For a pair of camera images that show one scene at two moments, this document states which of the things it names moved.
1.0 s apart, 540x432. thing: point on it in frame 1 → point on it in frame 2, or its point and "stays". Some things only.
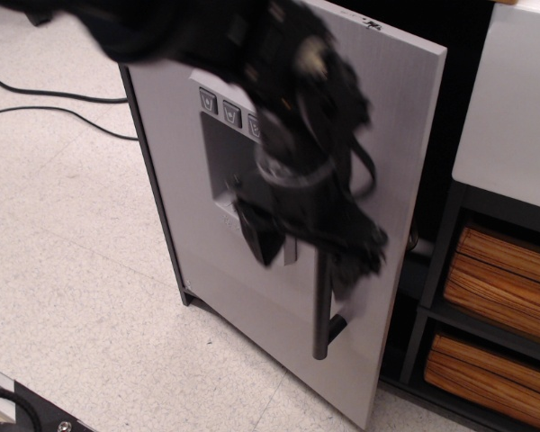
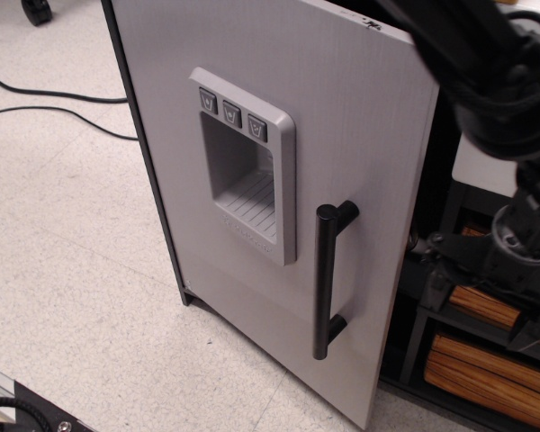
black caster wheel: [38, 16] stays
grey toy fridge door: [202, 134] stays
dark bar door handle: [326, 329] stays
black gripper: [325, 215] → [479, 259]
